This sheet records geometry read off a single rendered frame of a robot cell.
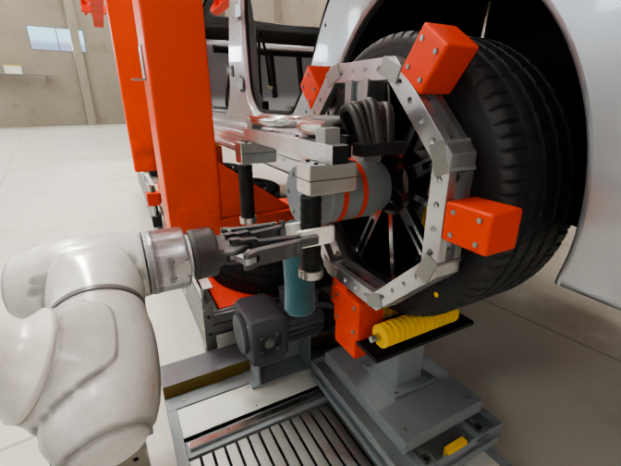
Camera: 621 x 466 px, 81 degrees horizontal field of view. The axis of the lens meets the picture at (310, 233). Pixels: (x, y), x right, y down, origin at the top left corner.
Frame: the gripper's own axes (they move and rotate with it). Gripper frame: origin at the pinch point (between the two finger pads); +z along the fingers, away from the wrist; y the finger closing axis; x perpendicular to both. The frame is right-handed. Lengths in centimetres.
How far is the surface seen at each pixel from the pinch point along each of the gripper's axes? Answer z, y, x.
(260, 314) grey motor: 5, -43, -42
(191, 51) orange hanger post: -4, -60, 34
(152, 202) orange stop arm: -12, -181, -37
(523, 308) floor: 151, -42, -83
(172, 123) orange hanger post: -12, -60, 15
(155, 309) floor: -22, -133, -83
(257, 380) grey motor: 5, -49, -73
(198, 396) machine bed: -16, -53, -75
